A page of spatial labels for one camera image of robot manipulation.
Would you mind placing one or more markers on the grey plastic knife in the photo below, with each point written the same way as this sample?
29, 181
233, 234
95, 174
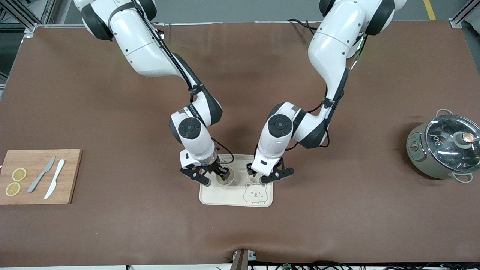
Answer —
39, 178

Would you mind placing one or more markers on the cream bear print tray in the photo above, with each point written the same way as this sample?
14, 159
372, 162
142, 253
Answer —
225, 197

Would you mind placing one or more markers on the metal table edge bracket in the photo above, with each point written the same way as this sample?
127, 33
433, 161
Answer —
242, 258

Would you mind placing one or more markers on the yellow lemon slice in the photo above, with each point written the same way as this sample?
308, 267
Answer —
19, 174
12, 189

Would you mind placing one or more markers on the aluminium frame post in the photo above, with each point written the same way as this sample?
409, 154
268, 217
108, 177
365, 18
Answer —
455, 23
30, 28

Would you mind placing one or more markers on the white plastic knife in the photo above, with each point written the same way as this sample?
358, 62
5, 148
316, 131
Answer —
55, 178

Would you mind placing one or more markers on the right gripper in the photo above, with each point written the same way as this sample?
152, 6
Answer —
216, 168

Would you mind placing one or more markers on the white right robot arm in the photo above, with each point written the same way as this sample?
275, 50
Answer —
138, 45

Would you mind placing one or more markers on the bamboo cutting board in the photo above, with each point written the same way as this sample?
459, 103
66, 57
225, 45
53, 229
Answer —
41, 157

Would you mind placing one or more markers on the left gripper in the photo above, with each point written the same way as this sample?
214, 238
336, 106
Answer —
252, 172

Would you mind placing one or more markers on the glass pot lid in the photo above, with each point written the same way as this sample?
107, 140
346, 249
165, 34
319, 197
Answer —
446, 146

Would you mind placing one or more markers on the green electric cooking pot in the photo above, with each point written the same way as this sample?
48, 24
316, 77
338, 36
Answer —
416, 150

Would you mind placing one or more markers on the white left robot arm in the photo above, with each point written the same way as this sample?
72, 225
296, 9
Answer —
333, 45

